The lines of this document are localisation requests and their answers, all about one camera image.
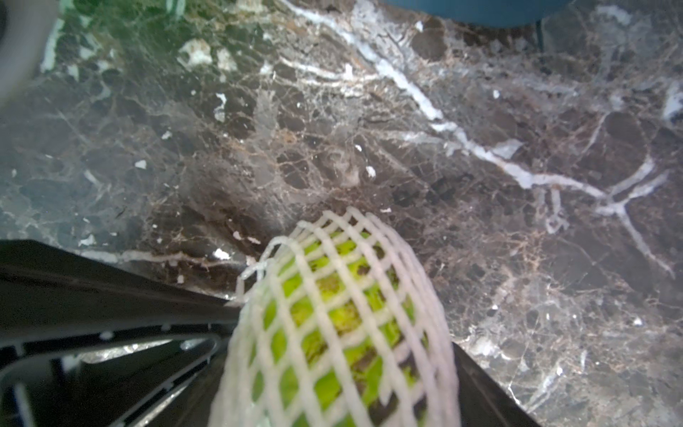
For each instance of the dark blue small bin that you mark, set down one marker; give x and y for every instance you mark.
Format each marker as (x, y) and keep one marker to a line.
(487, 13)

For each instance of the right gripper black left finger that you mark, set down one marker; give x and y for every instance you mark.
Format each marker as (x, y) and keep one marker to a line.
(87, 344)

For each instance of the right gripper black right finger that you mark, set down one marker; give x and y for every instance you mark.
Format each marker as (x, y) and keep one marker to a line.
(482, 401)

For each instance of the white foam net sleeve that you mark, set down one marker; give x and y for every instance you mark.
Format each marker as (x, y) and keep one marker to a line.
(363, 250)

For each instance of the green custard apple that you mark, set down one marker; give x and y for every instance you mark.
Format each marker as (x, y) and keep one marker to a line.
(369, 372)

